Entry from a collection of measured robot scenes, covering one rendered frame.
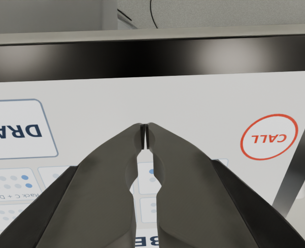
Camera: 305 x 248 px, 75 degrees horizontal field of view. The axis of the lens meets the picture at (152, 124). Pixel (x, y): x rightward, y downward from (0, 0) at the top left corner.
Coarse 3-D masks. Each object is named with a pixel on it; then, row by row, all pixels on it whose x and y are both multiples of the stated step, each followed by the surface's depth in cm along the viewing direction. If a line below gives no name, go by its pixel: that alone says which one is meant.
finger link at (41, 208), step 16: (64, 176) 8; (48, 192) 7; (64, 192) 7; (32, 208) 7; (48, 208) 7; (16, 224) 6; (32, 224) 6; (0, 240) 6; (16, 240) 6; (32, 240) 6
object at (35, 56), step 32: (32, 32) 14; (64, 32) 14; (96, 32) 13; (128, 32) 13; (160, 32) 12; (192, 32) 12; (224, 32) 12; (256, 32) 11; (288, 32) 11; (0, 64) 11; (32, 64) 11; (64, 64) 11; (96, 64) 11; (128, 64) 11; (160, 64) 11; (192, 64) 12; (224, 64) 12; (256, 64) 12; (288, 64) 12; (288, 192) 18
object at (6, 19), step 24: (0, 0) 23; (24, 0) 23; (48, 0) 23; (72, 0) 23; (96, 0) 23; (0, 24) 23; (24, 24) 23; (48, 24) 23; (72, 24) 23; (96, 24) 23
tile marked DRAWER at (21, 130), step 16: (0, 112) 13; (16, 112) 13; (32, 112) 13; (0, 128) 13; (16, 128) 13; (32, 128) 13; (48, 128) 13; (0, 144) 14; (16, 144) 14; (32, 144) 14; (48, 144) 14
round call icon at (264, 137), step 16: (272, 112) 13; (288, 112) 13; (304, 112) 13; (256, 128) 14; (272, 128) 14; (288, 128) 14; (240, 144) 15; (256, 144) 15; (272, 144) 15; (288, 144) 15; (240, 160) 15; (256, 160) 15; (272, 160) 16
